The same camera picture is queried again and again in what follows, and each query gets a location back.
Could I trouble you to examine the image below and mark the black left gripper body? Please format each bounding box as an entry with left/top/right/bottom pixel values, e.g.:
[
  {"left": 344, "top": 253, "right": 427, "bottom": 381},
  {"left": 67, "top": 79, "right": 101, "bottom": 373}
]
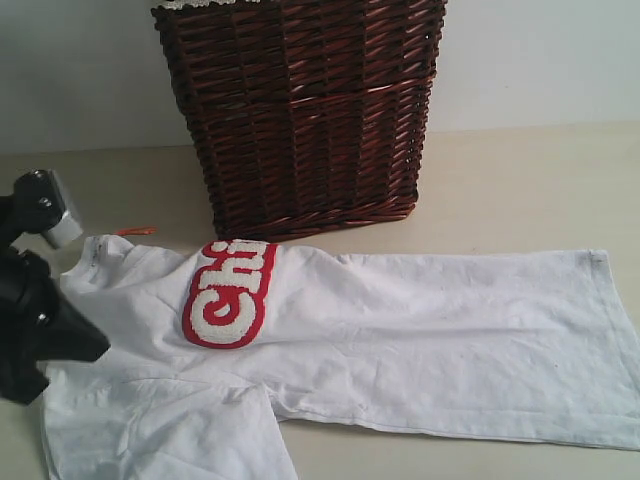
[{"left": 1, "top": 247, "right": 63, "bottom": 360}]

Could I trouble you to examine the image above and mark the white t-shirt red lettering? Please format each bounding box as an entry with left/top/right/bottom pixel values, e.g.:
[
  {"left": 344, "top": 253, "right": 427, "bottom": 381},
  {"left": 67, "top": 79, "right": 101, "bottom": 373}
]
[{"left": 42, "top": 235, "right": 639, "bottom": 479}]

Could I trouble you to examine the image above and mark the dark red wicker basket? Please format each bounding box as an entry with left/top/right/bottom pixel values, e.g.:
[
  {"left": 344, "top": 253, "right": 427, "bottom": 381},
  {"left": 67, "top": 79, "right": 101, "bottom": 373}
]
[{"left": 151, "top": 0, "right": 446, "bottom": 240}]

